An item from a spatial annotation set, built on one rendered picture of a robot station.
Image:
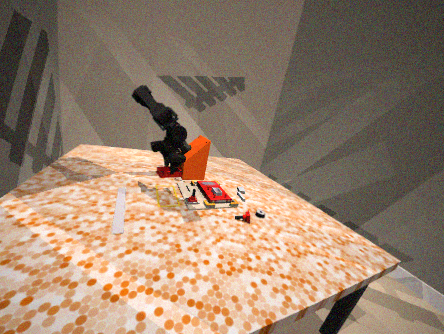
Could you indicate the black toy tyre with grey hub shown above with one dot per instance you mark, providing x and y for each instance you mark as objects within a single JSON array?
[{"x": 260, "y": 213}]

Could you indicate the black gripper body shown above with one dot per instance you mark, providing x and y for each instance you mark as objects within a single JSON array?
[{"x": 173, "y": 156}]

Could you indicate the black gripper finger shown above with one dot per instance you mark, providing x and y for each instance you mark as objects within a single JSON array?
[
  {"x": 165, "y": 157},
  {"x": 173, "y": 166}
]

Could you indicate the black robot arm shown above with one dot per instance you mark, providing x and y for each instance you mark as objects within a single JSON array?
[{"x": 163, "y": 116}]

